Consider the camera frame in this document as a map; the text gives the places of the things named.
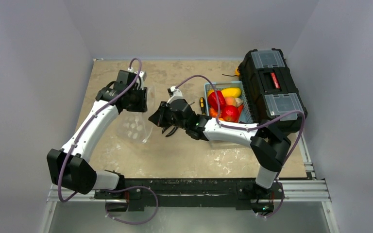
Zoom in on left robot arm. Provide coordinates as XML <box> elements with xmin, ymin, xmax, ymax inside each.
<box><xmin>47</xmin><ymin>68</ymin><xmax>148</xmax><ymax>199</ymax></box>

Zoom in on blue plastic basket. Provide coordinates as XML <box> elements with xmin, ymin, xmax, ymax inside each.
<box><xmin>203</xmin><ymin>81</ymin><xmax>254</xmax><ymax>123</ymax></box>

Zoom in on peach fruit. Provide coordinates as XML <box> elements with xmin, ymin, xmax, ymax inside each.
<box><xmin>225</xmin><ymin>97</ymin><xmax>237</xmax><ymax>107</ymax></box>

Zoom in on garlic bulb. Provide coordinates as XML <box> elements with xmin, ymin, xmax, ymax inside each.
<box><xmin>235</xmin><ymin>98</ymin><xmax>243</xmax><ymax>107</ymax></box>

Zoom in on yellow black tool behind box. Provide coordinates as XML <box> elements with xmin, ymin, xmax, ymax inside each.
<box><xmin>222</xmin><ymin>67</ymin><xmax>240</xmax><ymax>77</ymax></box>

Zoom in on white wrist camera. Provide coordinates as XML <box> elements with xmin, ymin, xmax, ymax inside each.
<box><xmin>127</xmin><ymin>67</ymin><xmax>147</xmax><ymax>90</ymax></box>
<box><xmin>167</xmin><ymin>86</ymin><xmax>184</xmax><ymax>104</ymax></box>

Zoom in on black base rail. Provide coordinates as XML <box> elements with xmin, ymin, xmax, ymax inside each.
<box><xmin>46</xmin><ymin>178</ymin><xmax>330</xmax><ymax>213</ymax></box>

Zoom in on orange small pumpkin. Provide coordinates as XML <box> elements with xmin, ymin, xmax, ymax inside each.
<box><xmin>208</xmin><ymin>107</ymin><xmax>222</xmax><ymax>119</ymax></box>

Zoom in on black tool box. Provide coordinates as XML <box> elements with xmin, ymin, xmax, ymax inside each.
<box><xmin>238</xmin><ymin>48</ymin><xmax>307</xmax><ymax>123</ymax></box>

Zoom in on clear zip top bag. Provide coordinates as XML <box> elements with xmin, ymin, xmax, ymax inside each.
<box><xmin>117</xmin><ymin>84</ymin><xmax>156</xmax><ymax>144</ymax></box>

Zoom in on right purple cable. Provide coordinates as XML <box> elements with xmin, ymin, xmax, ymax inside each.
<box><xmin>173</xmin><ymin>75</ymin><xmax>305</xmax><ymax>219</ymax></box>

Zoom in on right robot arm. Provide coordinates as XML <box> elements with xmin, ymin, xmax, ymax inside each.
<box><xmin>148</xmin><ymin>99</ymin><xmax>291</xmax><ymax>198</ymax></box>

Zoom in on black yellow screwdriver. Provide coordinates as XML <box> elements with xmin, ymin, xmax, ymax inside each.
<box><xmin>200</xmin><ymin>97</ymin><xmax>207</xmax><ymax>115</ymax></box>

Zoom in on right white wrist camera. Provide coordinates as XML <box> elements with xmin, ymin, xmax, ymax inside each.
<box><xmin>167</xmin><ymin>86</ymin><xmax>184</xmax><ymax>104</ymax></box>

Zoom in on black handled pliers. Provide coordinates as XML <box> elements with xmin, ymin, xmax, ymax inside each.
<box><xmin>161</xmin><ymin>126</ymin><xmax>178</xmax><ymax>137</ymax></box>

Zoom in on yellow mango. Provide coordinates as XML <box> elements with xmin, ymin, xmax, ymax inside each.
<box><xmin>217</xmin><ymin>87</ymin><xmax>242</xmax><ymax>98</ymax></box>

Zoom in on orange carrot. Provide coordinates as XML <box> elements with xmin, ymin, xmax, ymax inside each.
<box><xmin>235</xmin><ymin>104</ymin><xmax>244</xmax><ymax>123</ymax></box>

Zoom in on red bell pepper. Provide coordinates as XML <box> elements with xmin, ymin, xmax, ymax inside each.
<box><xmin>207</xmin><ymin>90</ymin><xmax>226</xmax><ymax>110</ymax></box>

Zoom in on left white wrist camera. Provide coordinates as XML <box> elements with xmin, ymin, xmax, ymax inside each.
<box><xmin>127</xmin><ymin>67</ymin><xmax>147</xmax><ymax>90</ymax></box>

